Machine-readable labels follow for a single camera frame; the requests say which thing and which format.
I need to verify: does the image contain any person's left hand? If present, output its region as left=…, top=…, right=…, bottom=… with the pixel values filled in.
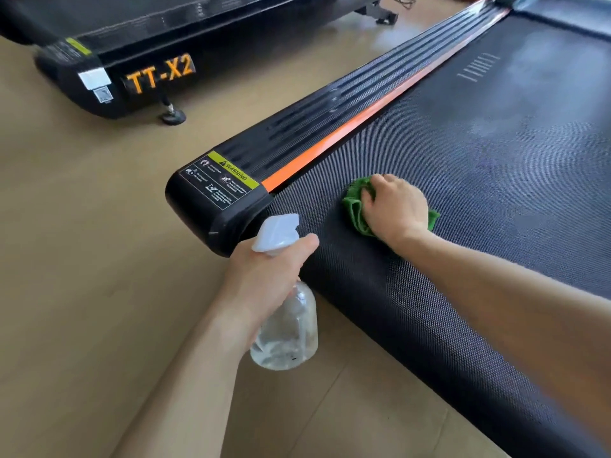
left=214, top=233, right=321, bottom=354

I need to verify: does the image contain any person's right hand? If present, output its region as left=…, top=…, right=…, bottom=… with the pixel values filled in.
left=360, top=173, right=433, bottom=253

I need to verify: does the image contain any green cloth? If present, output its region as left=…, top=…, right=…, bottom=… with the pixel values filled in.
left=341, top=176, right=442, bottom=238

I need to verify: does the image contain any clear spray bottle white trigger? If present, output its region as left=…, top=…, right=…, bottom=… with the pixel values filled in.
left=249, top=213, right=320, bottom=371

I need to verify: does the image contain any black orange-striped treadmill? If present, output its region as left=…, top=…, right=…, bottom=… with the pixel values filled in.
left=0, top=0, right=400, bottom=127
left=164, top=0, right=611, bottom=458

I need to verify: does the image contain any person's left forearm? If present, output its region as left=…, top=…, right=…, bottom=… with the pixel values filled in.
left=109, top=305, right=254, bottom=458

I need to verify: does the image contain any person's right forearm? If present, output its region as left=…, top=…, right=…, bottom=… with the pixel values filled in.
left=396, top=231, right=611, bottom=452

